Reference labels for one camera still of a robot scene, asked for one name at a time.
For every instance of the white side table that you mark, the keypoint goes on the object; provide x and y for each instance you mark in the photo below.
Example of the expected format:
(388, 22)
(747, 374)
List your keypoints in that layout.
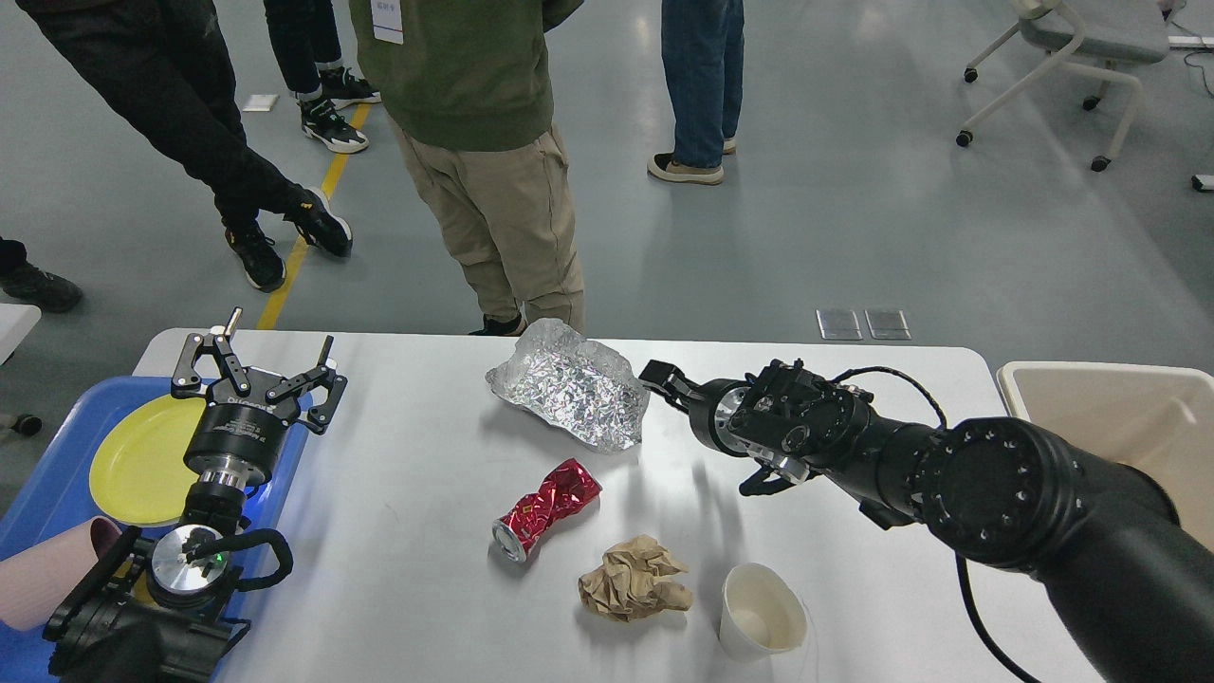
(16, 321)

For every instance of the pink mug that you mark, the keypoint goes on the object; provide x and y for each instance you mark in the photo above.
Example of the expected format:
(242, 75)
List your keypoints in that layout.
(35, 581)

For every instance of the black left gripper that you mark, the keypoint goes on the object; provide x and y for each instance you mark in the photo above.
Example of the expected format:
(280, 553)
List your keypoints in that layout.
(240, 438)

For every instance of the person dark trousers black sneakers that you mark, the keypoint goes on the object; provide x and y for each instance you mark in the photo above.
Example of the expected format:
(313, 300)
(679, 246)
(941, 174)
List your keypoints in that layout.
(305, 40)

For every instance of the brown paper ball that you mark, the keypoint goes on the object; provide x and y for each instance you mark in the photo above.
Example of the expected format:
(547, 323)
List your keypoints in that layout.
(634, 581)

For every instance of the foil tray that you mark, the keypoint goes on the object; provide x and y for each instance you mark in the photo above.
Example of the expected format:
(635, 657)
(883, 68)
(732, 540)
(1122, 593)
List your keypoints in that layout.
(581, 386)

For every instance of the grey office chair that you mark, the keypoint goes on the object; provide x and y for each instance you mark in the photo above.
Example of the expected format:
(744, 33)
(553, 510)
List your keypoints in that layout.
(1088, 38)

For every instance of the beige plastic bin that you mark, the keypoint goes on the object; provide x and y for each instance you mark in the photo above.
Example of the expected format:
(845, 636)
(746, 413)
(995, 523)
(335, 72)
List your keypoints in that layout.
(1157, 419)

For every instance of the person blue jeans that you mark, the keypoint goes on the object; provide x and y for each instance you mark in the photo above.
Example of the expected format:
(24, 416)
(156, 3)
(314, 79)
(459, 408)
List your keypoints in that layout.
(703, 54)

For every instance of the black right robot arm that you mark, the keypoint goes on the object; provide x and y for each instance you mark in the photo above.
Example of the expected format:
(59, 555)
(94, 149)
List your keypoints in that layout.
(1134, 590)

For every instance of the white paper cup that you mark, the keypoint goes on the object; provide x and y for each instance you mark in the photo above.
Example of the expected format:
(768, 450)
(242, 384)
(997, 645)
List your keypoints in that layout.
(762, 616)

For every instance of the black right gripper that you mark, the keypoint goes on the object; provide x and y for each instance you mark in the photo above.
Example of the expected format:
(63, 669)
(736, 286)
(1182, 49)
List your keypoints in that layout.
(710, 406)

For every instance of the person dark shoes far left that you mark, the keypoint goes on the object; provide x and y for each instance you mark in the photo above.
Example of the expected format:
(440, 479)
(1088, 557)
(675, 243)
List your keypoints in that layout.
(31, 285)

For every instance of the crushed red can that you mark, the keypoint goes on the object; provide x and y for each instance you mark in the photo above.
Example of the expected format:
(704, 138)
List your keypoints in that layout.
(565, 491)

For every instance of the person black trousers black shoes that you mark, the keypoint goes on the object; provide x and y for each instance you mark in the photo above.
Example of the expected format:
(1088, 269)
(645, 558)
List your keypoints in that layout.
(164, 66)

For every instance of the yellow plastic plate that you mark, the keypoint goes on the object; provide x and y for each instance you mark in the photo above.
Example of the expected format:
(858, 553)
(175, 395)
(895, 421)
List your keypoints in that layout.
(139, 476)

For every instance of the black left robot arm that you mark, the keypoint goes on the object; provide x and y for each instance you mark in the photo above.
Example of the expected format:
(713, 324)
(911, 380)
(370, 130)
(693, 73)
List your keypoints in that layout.
(153, 610)

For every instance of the person green sweater khaki trousers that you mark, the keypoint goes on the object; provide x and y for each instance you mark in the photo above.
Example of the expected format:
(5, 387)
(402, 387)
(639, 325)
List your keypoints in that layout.
(467, 87)

